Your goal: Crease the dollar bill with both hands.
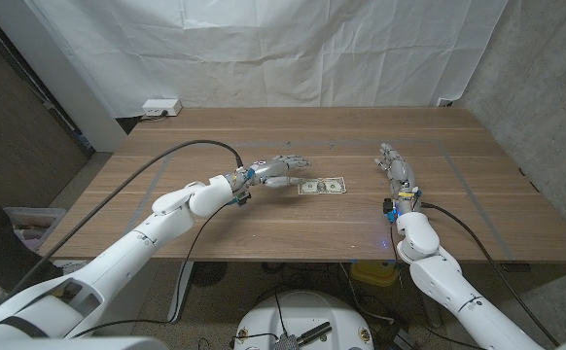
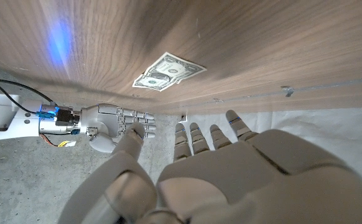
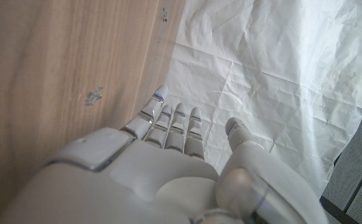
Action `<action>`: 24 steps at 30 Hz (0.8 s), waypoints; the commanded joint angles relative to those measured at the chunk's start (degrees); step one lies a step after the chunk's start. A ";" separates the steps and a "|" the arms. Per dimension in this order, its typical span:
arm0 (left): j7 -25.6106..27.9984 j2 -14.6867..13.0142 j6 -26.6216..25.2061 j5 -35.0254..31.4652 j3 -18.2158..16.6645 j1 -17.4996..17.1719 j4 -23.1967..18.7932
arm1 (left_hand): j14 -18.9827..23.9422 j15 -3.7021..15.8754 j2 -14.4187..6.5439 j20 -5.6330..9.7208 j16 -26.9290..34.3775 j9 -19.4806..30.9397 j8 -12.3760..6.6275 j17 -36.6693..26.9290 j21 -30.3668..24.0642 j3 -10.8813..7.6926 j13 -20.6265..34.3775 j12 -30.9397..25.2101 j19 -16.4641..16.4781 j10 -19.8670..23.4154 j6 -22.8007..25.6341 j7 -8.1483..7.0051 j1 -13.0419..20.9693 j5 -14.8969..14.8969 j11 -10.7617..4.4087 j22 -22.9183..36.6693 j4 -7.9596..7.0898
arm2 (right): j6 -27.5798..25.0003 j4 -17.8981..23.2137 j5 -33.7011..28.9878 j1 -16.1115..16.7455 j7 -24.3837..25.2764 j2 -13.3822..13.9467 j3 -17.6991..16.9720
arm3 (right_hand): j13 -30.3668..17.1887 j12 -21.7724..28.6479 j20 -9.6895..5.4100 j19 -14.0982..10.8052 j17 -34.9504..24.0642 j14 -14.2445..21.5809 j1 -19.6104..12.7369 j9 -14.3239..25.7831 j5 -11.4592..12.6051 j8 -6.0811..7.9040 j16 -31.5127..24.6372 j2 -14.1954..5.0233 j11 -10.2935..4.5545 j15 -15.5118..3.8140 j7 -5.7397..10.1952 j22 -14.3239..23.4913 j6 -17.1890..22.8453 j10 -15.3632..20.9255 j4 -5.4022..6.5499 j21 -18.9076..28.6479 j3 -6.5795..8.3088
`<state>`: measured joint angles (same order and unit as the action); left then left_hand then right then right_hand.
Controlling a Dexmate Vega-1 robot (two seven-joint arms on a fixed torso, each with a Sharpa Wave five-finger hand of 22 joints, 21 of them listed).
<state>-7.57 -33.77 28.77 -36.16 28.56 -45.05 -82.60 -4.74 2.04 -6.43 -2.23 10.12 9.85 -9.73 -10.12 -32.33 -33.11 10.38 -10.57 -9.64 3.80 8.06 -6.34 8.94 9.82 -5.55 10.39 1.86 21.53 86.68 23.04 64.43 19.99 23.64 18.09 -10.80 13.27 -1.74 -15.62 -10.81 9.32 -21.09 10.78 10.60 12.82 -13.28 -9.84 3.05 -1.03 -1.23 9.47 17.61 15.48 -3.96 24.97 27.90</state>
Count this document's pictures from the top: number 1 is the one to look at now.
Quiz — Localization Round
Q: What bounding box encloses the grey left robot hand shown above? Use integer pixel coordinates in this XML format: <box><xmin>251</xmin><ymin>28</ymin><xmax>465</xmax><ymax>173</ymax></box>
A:
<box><xmin>236</xmin><ymin>155</ymin><xmax>312</xmax><ymax>192</ymax></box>

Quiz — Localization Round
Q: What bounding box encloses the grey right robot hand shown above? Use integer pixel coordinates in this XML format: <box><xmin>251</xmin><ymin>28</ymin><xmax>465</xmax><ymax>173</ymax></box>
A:
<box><xmin>373</xmin><ymin>142</ymin><xmax>423</xmax><ymax>206</ymax></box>

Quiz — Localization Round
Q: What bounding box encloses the one dollar bill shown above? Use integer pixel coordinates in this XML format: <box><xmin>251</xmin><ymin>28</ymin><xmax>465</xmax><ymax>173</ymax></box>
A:
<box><xmin>297</xmin><ymin>176</ymin><xmax>348</xmax><ymax>195</ymax></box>

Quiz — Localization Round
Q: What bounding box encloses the yellow plastic container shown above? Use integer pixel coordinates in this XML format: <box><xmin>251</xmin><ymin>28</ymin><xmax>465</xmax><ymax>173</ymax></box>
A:
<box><xmin>349</xmin><ymin>261</ymin><xmax>400</xmax><ymax>287</ymax></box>

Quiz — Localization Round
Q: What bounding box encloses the white creased backdrop sheet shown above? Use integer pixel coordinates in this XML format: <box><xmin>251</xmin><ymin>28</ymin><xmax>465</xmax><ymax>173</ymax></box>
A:
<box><xmin>22</xmin><ymin>0</ymin><xmax>508</xmax><ymax>120</ymax></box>

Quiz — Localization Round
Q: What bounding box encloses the round black fan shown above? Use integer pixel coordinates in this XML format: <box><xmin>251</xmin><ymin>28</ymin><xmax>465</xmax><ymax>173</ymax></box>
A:
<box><xmin>190</xmin><ymin>261</ymin><xmax>229</xmax><ymax>288</ymax></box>

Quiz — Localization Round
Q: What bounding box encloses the white power strip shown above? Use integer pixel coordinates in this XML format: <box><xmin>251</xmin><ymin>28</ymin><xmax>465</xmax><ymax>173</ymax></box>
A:
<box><xmin>141</xmin><ymin>98</ymin><xmax>183</xmax><ymax>118</ymax></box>

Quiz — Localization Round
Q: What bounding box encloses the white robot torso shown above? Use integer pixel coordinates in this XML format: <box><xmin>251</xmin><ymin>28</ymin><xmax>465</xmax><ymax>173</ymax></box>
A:
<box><xmin>232</xmin><ymin>290</ymin><xmax>375</xmax><ymax>350</ymax></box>

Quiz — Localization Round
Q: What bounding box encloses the white table leg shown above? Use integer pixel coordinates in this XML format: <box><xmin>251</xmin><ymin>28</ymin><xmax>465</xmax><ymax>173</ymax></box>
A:
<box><xmin>166</xmin><ymin>261</ymin><xmax>195</xmax><ymax>325</ymax></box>

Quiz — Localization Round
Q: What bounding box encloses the black tool on torso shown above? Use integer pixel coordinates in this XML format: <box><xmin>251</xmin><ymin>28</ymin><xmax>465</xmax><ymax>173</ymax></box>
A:
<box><xmin>296</xmin><ymin>321</ymin><xmax>334</xmax><ymax>347</ymax></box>

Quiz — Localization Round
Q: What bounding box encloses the grey metal heat sink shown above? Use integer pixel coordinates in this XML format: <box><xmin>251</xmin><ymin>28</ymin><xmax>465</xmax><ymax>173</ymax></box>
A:
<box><xmin>272</xmin><ymin>334</ymin><xmax>301</xmax><ymax>350</ymax></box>

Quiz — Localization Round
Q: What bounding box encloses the clear plastic storage bin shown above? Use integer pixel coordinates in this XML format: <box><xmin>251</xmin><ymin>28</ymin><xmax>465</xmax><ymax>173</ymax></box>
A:
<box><xmin>3</xmin><ymin>206</ymin><xmax>68</xmax><ymax>252</ymax></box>

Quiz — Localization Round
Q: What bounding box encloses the dark brown door panel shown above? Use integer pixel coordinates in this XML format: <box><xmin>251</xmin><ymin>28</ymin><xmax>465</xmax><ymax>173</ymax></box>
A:
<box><xmin>0</xmin><ymin>9</ymin><xmax>94</xmax><ymax>210</ymax></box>

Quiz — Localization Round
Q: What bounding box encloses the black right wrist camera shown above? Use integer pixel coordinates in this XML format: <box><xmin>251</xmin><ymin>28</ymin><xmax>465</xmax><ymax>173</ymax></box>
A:
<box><xmin>382</xmin><ymin>197</ymin><xmax>399</xmax><ymax>224</ymax></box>

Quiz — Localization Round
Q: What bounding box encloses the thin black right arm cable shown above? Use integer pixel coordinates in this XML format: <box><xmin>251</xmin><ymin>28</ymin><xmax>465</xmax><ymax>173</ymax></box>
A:
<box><xmin>388</xmin><ymin>221</ymin><xmax>405</xmax><ymax>289</ymax></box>

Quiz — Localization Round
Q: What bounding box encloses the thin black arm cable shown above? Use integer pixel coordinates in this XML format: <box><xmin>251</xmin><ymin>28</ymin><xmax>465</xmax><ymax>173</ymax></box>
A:
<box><xmin>71</xmin><ymin>201</ymin><xmax>233</xmax><ymax>339</ymax></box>
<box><xmin>388</xmin><ymin>221</ymin><xmax>405</xmax><ymax>289</ymax></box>

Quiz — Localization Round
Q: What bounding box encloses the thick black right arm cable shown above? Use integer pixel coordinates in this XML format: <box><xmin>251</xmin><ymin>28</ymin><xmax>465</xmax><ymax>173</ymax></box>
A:
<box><xmin>421</xmin><ymin>201</ymin><xmax>561</xmax><ymax>347</ymax></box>

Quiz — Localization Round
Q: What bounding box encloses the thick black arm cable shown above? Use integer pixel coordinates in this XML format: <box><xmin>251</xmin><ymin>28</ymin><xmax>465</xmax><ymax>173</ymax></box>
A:
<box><xmin>421</xmin><ymin>201</ymin><xmax>561</xmax><ymax>347</ymax></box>
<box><xmin>0</xmin><ymin>139</ymin><xmax>244</xmax><ymax>312</ymax></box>

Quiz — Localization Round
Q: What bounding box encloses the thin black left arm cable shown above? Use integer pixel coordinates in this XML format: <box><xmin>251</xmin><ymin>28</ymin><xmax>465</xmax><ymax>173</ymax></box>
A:
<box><xmin>71</xmin><ymin>201</ymin><xmax>233</xmax><ymax>339</ymax></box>

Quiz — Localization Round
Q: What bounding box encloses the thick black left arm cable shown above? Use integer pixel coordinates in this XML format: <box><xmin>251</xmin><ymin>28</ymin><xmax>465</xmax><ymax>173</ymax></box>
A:
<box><xmin>0</xmin><ymin>139</ymin><xmax>244</xmax><ymax>312</ymax></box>

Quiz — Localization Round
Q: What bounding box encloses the thin black torso cable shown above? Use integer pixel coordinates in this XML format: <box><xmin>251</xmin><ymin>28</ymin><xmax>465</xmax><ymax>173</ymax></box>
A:
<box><xmin>272</xmin><ymin>289</ymin><xmax>290</xmax><ymax>337</ymax></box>

